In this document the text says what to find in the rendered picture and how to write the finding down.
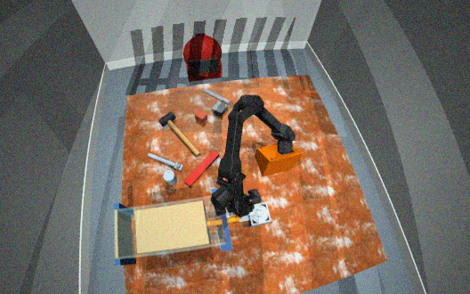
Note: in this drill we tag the grey cylinder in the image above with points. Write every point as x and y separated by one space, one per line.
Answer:
170 177

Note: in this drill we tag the clear-panelled guard cubby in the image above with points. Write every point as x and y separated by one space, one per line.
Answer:
166 228

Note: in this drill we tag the white flat bar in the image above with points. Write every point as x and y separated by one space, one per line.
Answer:
217 96

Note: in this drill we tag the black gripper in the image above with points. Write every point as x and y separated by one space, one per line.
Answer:
254 195

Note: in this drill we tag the grey metal rod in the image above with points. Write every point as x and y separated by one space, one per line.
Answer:
177 166

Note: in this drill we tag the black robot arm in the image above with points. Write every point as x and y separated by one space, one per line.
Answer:
230 164

